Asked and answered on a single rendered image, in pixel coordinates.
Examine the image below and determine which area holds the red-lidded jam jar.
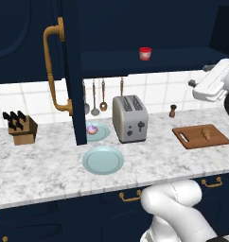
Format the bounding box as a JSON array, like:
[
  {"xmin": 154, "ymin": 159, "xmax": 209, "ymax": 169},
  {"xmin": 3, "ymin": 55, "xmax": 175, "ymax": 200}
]
[{"xmin": 138, "ymin": 46, "xmax": 153, "ymax": 61}]

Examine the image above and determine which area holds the hanging metal ladle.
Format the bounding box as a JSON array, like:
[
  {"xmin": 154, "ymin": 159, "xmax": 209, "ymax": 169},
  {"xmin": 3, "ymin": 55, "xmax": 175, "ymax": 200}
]
[{"xmin": 90, "ymin": 78, "xmax": 101, "ymax": 117}]

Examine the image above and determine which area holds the pink frosted cupcake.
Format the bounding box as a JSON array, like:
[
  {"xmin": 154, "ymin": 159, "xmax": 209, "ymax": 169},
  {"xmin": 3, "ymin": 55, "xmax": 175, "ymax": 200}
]
[{"xmin": 86, "ymin": 124, "xmax": 99, "ymax": 135}]

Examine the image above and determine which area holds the brown pepper mill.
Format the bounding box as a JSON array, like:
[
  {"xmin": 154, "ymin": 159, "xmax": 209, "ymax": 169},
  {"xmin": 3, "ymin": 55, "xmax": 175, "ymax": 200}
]
[{"xmin": 168, "ymin": 104, "xmax": 178, "ymax": 119}]

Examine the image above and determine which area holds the hanging wooden spoon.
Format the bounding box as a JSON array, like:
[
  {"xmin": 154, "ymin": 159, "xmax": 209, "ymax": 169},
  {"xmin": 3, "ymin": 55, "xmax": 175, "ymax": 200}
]
[{"xmin": 99, "ymin": 78, "xmax": 109, "ymax": 112}]

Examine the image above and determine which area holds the wooden cutting board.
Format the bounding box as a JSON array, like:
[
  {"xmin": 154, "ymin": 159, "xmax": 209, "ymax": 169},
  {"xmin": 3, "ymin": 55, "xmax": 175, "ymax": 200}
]
[{"xmin": 171, "ymin": 123, "xmax": 229, "ymax": 150}]

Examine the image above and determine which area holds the navy base cabinet run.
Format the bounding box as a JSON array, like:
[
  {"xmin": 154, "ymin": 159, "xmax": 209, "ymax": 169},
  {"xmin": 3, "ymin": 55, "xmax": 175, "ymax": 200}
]
[{"xmin": 0, "ymin": 171, "xmax": 229, "ymax": 242}]

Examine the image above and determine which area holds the closed navy cabinet door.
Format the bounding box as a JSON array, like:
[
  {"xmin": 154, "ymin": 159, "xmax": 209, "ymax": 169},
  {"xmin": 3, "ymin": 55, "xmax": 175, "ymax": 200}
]
[{"xmin": 0, "ymin": 0, "xmax": 63, "ymax": 85}]

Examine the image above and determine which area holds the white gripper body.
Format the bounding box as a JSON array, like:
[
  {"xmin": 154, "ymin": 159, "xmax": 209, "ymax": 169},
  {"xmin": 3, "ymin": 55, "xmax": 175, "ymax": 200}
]
[{"xmin": 192, "ymin": 59, "xmax": 229, "ymax": 103}]

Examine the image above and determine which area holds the brass cabinet door handle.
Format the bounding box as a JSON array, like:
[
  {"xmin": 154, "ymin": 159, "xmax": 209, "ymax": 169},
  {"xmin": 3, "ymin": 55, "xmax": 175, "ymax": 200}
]
[{"xmin": 43, "ymin": 16, "xmax": 74, "ymax": 117}]

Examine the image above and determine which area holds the navy wall cabinet with shelf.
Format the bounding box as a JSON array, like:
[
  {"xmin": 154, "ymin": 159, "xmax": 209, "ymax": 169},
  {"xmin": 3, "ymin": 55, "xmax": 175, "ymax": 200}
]
[{"xmin": 77, "ymin": 0, "xmax": 229, "ymax": 78}]

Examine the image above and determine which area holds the brass drawer handle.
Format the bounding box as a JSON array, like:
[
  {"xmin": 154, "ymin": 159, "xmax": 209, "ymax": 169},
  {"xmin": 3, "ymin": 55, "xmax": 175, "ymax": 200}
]
[
  {"xmin": 200, "ymin": 176, "xmax": 224, "ymax": 189},
  {"xmin": 118, "ymin": 189, "xmax": 143, "ymax": 203}
]

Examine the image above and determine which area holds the open navy cabinet door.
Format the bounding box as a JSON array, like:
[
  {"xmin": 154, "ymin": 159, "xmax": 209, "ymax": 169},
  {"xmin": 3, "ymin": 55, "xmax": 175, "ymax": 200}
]
[
  {"xmin": 57, "ymin": 0, "xmax": 88, "ymax": 147},
  {"xmin": 208, "ymin": 4, "xmax": 229, "ymax": 59}
]

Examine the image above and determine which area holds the hanging metal spatula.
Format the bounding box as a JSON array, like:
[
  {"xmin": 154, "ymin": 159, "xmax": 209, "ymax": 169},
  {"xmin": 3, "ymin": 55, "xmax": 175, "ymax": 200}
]
[{"xmin": 82, "ymin": 79, "xmax": 91, "ymax": 115}]

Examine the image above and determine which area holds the wooden knife block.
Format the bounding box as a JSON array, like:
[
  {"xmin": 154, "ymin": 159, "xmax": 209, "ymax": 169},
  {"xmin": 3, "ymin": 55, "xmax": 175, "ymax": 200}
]
[{"xmin": 1, "ymin": 110, "xmax": 40, "ymax": 147}]

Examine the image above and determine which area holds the brown croissant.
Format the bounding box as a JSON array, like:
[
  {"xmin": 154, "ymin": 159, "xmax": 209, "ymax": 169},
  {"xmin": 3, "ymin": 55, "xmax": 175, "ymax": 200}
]
[{"xmin": 200, "ymin": 126, "xmax": 212, "ymax": 142}]

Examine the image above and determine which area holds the silver toaster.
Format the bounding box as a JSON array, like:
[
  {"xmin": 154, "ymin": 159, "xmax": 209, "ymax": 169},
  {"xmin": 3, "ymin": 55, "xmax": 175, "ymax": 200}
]
[{"xmin": 112, "ymin": 94, "xmax": 150, "ymax": 145}]

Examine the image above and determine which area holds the pale blue plate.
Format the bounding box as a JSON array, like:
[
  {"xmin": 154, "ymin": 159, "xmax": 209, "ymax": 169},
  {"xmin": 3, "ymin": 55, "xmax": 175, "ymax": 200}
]
[
  {"xmin": 81, "ymin": 145, "xmax": 126, "ymax": 176},
  {"xmin": 85, "ymin": 121, "xmax": 112, "ymax": 143}
]

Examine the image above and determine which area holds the hanging wooden-handled tool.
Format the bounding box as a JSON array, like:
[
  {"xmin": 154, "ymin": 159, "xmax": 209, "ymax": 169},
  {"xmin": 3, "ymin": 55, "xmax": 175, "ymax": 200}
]
[{"xmin": 119, "ymin": 77, "xmax": 125, "ymax": 97}]

